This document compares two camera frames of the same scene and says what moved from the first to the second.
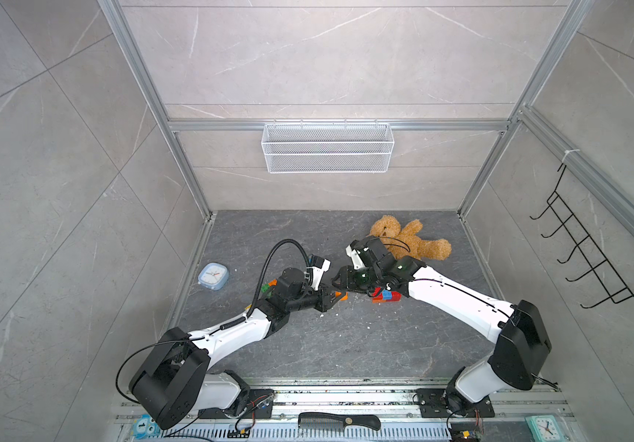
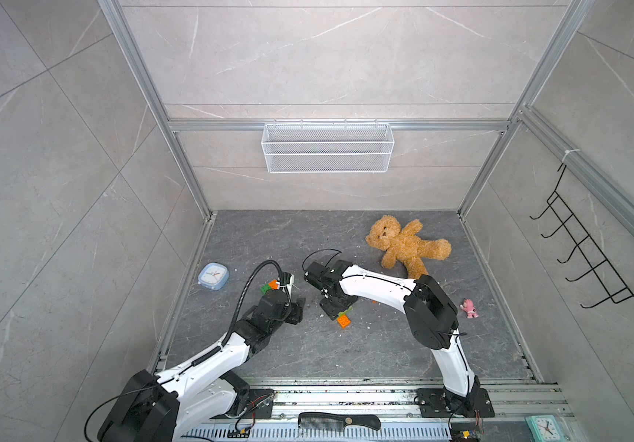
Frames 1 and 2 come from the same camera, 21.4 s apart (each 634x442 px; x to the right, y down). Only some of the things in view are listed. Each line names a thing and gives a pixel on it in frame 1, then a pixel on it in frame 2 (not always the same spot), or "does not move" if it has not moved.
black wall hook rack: x=617 y=291 does not move
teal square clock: x=544 y=428 does not move
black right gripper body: x=361 y=280 → x=334 y=308
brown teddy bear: x=406 y=242 does not move
